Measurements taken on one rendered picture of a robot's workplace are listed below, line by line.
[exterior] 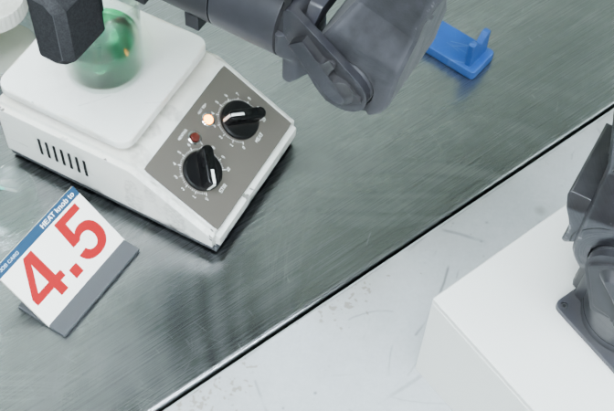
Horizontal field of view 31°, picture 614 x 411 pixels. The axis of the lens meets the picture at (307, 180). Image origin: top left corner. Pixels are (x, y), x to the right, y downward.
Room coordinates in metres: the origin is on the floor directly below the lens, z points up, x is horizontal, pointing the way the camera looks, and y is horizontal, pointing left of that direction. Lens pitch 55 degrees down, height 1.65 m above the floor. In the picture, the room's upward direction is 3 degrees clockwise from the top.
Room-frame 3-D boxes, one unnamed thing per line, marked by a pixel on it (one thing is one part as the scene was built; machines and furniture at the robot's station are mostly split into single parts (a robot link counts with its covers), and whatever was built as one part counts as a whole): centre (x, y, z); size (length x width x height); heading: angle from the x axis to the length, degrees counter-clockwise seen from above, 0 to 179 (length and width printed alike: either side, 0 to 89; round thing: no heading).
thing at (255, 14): (0.47, 0.02, 1.15); 0.07 x 0.06 x 0.09; 62
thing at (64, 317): (0.42, 0.18, 0.92); 0.09 x 0.06 x 0.04; 150
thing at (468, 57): (0.68, -0.11, 0.92); 0.10 x 0.03 x 0.04; 53
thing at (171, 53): (0.56, 0.16, 0.98); 0.12 x 0.12 x 0.01; 64
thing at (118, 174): (0.55, 0.14, 0.94); 0.22 x 0.13 x 0.08; 64
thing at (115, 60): (0.55, 0.16, 1.03); 0.07 x 0.06 x 0.08; 87
